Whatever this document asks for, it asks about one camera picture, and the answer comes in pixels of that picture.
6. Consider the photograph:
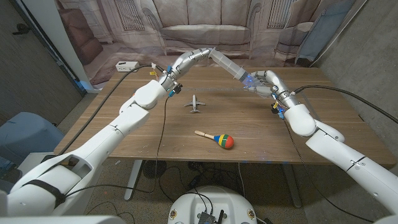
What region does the black door handle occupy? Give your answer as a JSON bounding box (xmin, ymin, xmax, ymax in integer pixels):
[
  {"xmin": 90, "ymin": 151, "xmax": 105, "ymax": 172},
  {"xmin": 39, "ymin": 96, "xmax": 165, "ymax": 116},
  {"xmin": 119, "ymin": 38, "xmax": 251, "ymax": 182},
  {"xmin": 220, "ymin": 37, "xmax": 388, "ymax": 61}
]
[{"xmin": 12, "ymin": 23, "xmax": 31, "ymax": 35}]

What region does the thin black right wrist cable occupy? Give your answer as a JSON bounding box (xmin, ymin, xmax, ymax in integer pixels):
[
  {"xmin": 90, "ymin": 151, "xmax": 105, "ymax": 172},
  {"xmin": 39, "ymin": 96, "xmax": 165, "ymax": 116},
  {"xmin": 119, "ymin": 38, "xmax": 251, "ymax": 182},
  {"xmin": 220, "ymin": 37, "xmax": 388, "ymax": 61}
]
[{"xmin": 284, "ymin": 120, "xmax": 374, "ymax": 223}]

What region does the white table leg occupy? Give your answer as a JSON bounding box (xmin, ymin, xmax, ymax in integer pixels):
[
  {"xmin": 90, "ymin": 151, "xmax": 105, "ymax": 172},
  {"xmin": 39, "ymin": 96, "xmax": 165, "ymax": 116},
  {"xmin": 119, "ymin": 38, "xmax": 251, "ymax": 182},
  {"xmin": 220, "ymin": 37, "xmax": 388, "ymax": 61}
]
[
  {"xmin": 281, "ymin": 163, "xmax": 303, "ymax": 208},
  {"xmin": 124, "ymin": 160, "xmax": 144, "ymax": 201}
]

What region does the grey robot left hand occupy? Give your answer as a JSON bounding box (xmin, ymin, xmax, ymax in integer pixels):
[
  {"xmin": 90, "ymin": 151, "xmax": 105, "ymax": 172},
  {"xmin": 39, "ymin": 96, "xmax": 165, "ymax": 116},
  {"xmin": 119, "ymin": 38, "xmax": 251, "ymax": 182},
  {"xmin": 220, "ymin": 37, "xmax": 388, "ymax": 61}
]
[{"xmin": 158, "ymin": 47, "xmax": 215, "ymax": 93}]

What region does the white toy plane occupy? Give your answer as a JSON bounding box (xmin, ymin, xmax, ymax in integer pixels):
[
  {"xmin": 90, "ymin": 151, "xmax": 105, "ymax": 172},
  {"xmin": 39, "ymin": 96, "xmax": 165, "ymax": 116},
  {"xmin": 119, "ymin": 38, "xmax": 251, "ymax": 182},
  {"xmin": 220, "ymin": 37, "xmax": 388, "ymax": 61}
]
[{"xmin": 183, "ymin": 94, "xmax": 206, "ymax": 114}]

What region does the black round floor fan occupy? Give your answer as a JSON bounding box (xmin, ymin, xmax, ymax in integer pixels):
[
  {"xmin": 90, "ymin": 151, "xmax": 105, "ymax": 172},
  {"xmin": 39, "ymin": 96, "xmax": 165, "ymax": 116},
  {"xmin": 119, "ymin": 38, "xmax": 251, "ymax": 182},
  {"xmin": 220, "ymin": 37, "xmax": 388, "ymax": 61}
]
[{"xmin": 142, "ymin": 160, "xmax": 167, "ymax": 180}]

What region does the large clear plastic syringe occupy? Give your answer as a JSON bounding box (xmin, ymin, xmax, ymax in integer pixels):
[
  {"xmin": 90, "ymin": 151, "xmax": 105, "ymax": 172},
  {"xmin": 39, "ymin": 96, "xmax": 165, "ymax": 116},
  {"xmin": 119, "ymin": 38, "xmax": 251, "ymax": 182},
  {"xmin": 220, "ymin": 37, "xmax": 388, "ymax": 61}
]
[{"xmin": 208, "ymin": 47, "xmax": 256, "ymax": 84}]

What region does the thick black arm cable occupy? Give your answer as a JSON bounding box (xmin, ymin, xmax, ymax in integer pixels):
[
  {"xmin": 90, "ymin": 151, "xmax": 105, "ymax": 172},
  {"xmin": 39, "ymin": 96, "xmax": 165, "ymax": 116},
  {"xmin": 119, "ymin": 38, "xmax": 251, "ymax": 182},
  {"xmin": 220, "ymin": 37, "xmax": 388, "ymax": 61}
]
[
  {"xmin": 57, "ymin": 63, "xmax": 164, "ymax": 156},
  {"xmin": 294, "ymin": 85, "xmax": 398, "ymax": 124}
]

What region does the blue upholstered seat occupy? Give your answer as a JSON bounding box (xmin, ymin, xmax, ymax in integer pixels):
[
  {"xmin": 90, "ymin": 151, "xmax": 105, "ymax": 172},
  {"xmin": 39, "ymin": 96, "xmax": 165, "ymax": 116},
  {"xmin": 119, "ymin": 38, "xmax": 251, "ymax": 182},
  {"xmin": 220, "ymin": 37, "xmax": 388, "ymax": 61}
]
[{"xmin": 0, "ymin": 111, "xmax": 65, "ymax": 159}]

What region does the colourful wooden maraca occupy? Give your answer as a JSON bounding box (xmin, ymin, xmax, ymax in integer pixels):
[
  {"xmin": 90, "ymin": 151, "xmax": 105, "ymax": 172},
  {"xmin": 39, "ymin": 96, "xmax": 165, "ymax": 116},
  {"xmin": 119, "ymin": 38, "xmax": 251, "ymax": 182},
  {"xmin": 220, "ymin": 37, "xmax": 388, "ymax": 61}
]
[{"xmin": 194, "ymin": 130, "xmax": 234, "ymax": 149}]

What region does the person in blue jeans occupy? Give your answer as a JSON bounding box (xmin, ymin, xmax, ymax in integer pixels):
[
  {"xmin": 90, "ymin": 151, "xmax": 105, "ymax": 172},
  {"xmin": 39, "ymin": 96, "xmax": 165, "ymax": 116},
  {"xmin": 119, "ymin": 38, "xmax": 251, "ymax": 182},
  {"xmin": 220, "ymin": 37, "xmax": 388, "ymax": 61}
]
[{"xmin": 0, "ymin": 155, "xmax": 22, "ymax": 187}]

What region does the white power strip box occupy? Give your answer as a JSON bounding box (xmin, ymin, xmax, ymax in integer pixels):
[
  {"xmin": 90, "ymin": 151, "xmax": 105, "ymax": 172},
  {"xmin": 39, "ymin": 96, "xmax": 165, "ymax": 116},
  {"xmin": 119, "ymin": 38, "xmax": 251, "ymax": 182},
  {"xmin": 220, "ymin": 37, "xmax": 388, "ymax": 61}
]
[{"xmin": 115, "ymin": 60, "xmax": 141, "ymax": 73}]

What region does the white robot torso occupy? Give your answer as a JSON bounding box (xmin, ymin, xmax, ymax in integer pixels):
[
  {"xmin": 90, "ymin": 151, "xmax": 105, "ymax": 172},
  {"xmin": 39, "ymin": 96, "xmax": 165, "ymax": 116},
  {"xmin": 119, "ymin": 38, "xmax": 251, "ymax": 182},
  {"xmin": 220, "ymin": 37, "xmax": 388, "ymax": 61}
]
[{"xmin": 167, "ymin": 185, "xmax": 258, "ymax": 224}]

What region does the black torso electronics module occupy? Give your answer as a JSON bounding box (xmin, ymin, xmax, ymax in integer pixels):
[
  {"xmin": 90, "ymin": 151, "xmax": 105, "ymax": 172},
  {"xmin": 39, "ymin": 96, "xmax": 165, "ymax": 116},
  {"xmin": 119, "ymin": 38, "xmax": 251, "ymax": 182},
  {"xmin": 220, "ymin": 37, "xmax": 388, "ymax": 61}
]
[{"xmin": 197, "ymin": 210, "xmax": 225, "ymax": 224}]

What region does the black floor cable tangle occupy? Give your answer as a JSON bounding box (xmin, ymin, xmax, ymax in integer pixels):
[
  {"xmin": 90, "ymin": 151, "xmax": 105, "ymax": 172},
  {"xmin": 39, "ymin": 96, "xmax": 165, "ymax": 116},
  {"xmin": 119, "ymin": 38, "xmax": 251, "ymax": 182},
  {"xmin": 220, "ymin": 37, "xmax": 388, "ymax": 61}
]
[{"xmin": 157, "ymin": 161, "xmax": 218, "ymax": 215}]

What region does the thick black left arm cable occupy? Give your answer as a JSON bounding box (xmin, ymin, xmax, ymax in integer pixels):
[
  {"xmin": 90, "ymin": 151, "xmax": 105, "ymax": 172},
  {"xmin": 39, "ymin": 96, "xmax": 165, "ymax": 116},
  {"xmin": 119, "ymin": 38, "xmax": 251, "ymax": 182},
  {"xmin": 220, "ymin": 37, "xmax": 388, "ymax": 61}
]
[{"xmin": 57, "ymin": 63, "xmax": 164, "ymax": 156}]

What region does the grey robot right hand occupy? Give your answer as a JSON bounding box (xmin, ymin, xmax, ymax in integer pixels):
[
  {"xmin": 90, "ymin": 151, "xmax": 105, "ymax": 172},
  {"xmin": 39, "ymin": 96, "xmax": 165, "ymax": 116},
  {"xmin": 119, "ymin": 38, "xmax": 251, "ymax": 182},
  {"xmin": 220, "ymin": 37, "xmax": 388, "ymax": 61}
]
[{"xmin": 244, "ymin": 70, "xmax": 301, "ymax": 110}]

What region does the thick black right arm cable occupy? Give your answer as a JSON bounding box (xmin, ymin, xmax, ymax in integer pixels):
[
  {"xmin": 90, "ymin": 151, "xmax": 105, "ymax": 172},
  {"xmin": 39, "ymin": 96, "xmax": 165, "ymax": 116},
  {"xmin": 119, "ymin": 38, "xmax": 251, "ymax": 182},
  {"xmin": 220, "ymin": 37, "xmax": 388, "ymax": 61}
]
[{"xmin": 294, "ymin": 85, "xmax": 398, "ymax": 124}]

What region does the printed living room backdrop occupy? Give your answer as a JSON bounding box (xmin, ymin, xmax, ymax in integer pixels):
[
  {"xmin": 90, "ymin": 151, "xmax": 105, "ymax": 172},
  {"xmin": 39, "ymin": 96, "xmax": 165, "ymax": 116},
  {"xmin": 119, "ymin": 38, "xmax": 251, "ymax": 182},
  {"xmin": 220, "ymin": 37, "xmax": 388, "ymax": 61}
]
[{"xmin": 55, "ymin": 0, "xmax": 368, "ymax": 86}]

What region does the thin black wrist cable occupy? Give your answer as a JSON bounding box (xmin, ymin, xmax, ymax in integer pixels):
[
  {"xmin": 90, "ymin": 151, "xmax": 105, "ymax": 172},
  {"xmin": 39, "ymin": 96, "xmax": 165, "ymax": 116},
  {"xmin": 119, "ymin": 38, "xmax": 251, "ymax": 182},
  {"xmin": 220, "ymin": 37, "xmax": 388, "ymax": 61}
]
[
  {"xmin": 63, "ymin": 95, "xmax": 170, "ymax": 198},
  {"xmin": 284, "ymin": 120, "xmax": 374, "ymax": 223}
]

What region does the thin black left wrist cable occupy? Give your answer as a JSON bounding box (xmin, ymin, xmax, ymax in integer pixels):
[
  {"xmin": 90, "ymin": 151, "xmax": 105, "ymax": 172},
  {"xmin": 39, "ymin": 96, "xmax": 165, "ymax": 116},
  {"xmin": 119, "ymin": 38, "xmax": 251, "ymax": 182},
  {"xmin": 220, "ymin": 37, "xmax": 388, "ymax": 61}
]
[{"xmin": 63, "ymin": 95, "xmax": 170, "ymax": 198}]

